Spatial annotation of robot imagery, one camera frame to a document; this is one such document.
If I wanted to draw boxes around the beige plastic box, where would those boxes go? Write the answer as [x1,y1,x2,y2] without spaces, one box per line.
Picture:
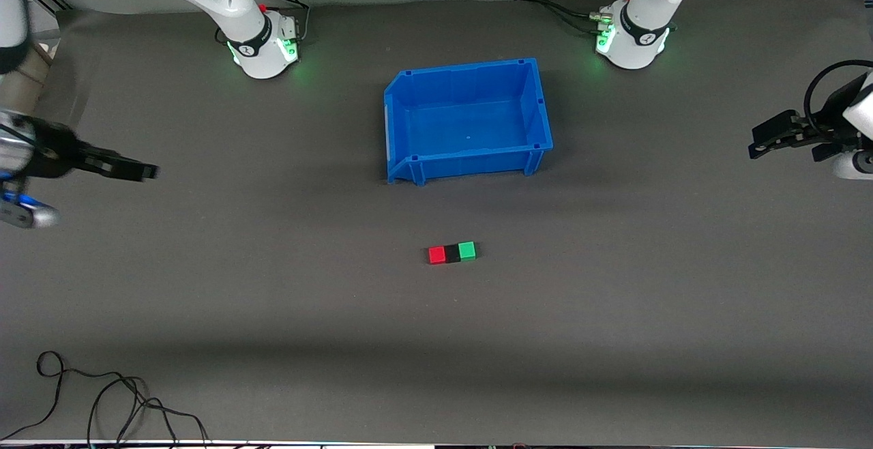
[0,40,61,103]

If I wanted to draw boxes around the blue plastic storage bin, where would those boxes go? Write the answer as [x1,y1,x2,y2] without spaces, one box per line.
[383,58,554,186]

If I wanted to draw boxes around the dark grey table mat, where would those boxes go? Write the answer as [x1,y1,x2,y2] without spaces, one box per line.
[0,0,873,447]

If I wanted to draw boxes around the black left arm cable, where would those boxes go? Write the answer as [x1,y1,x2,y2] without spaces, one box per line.
[803,59,873,144]

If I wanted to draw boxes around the black right arm base cables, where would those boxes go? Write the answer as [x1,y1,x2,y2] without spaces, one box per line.
[215,0,312,46]

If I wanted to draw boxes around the black arm base cables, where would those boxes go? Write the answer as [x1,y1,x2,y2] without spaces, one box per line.
[514,0,639,35]
[215,0,312,46]

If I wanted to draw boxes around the thin black loose cable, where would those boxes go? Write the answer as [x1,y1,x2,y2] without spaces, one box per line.
[0,351,209,448]

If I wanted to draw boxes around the black left arm base cables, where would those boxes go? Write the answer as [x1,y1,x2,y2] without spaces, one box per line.
[514,0,639,35]

